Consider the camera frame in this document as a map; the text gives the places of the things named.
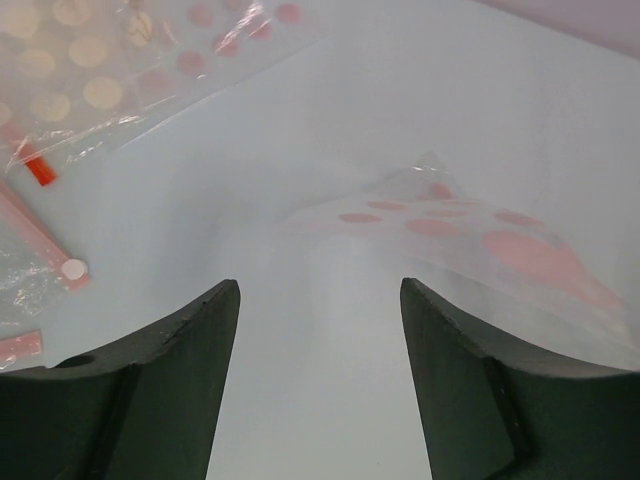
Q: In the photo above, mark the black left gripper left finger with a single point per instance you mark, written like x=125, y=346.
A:
x=143, y=407

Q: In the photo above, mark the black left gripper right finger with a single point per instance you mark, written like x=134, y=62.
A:
x=493, y=406

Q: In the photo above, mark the pink dotted zip top bag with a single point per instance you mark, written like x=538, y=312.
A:
x=507, y=268

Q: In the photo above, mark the pile of zip bags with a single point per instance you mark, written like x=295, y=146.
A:
x=81, y=77

